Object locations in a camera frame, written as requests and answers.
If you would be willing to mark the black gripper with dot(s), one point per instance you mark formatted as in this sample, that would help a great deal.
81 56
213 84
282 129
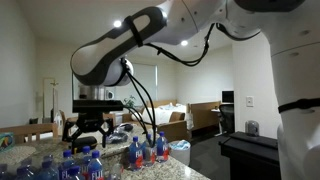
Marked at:
90 121

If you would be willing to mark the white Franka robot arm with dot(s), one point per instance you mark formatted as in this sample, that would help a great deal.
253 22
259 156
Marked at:
293 66

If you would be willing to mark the toppled clear water bottle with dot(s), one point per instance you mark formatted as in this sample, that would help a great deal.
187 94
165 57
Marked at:
115 172

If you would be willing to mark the black zip case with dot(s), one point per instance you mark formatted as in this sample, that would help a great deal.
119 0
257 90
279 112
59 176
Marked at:
85 144

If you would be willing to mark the wooden chair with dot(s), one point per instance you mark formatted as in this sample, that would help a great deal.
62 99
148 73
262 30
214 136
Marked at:
109 115
28 129

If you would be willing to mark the dark plastic bag pile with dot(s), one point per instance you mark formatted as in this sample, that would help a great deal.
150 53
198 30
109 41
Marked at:
118 135

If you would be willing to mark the small paper bag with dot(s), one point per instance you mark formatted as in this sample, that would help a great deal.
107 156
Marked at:
57 120

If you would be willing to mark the large white window blind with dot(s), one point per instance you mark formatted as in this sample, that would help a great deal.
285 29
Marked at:
75 90

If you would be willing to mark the white round cushion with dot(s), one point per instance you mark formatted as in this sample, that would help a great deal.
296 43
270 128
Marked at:
134 117

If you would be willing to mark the green potted plant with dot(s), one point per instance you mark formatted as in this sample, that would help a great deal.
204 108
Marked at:
129 101

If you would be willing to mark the small black box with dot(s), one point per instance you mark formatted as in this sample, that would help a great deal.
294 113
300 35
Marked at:
33 120

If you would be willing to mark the narrow white window blind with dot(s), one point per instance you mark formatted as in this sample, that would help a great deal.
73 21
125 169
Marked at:
146 80

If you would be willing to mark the colourful tissue box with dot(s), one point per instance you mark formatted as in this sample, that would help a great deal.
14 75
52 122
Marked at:
6 141

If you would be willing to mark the white trash bin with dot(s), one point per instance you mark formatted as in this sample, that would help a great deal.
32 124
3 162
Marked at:
180 152

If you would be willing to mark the round ceiling light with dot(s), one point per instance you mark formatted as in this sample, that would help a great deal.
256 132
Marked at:
117 24
184 42

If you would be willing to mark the wooden desk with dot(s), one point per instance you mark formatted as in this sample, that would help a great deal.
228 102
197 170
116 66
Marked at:
204 115

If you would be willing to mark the black office chair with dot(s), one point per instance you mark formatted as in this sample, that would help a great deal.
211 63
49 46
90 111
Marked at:
226 118

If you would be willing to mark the black computer monitor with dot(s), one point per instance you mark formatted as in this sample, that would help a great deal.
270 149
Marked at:
227 96

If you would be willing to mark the grey cylindrical speaker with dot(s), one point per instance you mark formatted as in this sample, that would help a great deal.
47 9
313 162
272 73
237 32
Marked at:
252 127

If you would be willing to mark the black low cabinet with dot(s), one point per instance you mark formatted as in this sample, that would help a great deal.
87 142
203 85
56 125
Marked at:
251 153

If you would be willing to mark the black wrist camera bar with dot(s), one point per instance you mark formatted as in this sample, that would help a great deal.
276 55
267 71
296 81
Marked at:
96 106

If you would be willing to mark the wall coat hook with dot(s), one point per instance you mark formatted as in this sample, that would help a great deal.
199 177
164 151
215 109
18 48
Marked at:
54 83

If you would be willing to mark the white wall switch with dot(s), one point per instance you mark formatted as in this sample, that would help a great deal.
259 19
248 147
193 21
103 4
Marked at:
250 101

